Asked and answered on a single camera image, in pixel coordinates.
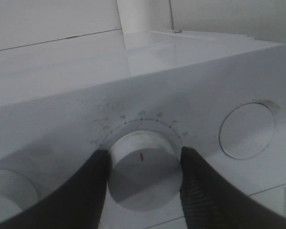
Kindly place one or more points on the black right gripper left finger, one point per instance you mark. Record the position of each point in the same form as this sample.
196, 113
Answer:
77, 204

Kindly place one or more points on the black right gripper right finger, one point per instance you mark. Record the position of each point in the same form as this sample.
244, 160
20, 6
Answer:
209, 201

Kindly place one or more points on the white microwave knob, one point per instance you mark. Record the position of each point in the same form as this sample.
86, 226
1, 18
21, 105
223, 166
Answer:
146, 172
16, 194

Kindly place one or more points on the round white door button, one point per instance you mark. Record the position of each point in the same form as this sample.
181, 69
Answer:
247, 131

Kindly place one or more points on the white microwave oven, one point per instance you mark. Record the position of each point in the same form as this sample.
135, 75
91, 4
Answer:
62, 101

